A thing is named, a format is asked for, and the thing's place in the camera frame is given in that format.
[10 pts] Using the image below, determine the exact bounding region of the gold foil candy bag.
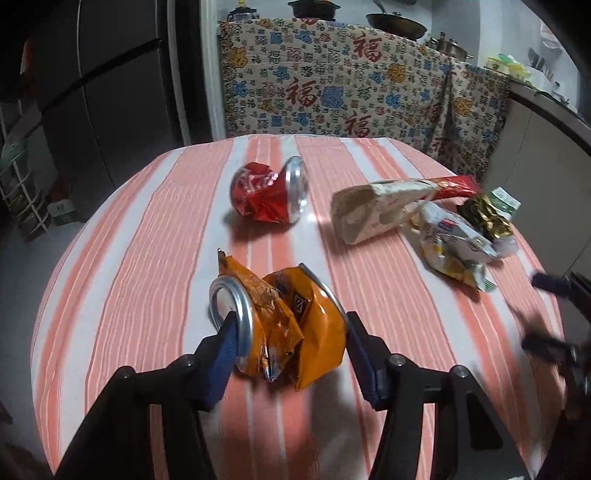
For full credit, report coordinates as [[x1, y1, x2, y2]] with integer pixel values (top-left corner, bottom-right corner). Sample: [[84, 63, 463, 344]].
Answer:
[[457, 193, 518, 258]]

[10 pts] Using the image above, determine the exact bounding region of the yellow white snack packet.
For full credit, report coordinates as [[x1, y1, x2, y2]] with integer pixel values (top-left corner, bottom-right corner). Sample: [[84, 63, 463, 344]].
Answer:
[[413, 201, 498, 293]]

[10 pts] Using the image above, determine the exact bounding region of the crushed orange soda can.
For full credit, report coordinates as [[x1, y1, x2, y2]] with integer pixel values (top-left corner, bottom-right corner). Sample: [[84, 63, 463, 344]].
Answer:
[[209, 250, 348, 390]]

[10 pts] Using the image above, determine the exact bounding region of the floral tissue box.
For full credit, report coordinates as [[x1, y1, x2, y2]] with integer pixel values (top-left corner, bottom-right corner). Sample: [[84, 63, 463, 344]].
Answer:
[[331, 179, 440, 245]]

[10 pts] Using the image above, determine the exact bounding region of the crushed red soda can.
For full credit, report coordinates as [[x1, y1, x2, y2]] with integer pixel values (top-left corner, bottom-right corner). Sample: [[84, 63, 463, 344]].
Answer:
[[229, 156, 310, 225]]

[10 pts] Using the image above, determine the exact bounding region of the green white milk carton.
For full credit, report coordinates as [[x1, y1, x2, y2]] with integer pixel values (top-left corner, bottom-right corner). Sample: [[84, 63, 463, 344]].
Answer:
[[489, 187, 521, 222]]

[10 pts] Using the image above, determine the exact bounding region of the long red snack wrapper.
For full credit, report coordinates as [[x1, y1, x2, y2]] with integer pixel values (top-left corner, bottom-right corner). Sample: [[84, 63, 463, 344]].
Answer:
[[424, 175, 482, 201]]

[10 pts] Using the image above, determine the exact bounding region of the striped orange white tablecloth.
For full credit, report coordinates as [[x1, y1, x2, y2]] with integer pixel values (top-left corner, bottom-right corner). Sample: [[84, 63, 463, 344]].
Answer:
[[31, 135, 562, 472]]

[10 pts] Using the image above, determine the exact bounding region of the white utensil holder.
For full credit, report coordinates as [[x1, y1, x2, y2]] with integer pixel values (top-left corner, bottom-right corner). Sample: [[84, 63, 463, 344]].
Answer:
[[528, 44, 564, 93]]

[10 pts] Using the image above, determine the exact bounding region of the yellow green cup stack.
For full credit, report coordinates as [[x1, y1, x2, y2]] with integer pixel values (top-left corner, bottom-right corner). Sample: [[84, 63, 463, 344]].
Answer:
[[485, 53, 531, 82]]

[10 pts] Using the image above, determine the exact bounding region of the white storage rack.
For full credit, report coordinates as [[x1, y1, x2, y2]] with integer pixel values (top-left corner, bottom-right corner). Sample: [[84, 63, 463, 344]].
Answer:
[[1, 100, 51, 242]]

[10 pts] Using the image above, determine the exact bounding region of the black wok with lid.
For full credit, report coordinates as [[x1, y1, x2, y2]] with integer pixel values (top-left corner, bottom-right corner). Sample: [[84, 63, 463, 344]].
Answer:
[[366, 0, 427, 41]]

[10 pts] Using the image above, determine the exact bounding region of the floral patterned counter curtain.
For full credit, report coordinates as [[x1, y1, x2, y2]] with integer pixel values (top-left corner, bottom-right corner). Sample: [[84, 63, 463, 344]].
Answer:
[[219, 18, 510, 179]]

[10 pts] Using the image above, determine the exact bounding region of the dark grey refrigerator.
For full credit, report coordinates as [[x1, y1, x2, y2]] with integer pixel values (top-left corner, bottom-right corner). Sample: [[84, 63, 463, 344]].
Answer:
[[30, 1, 212, 219]]

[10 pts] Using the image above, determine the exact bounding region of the black pot red lid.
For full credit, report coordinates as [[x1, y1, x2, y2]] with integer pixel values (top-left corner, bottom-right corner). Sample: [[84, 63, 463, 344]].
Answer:
[[287, 0, 341, 21]]

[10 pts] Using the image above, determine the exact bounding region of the kettle on black stand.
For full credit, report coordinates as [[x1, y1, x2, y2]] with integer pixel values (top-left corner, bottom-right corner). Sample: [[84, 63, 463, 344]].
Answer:
[[226, 0, 260, 22]]

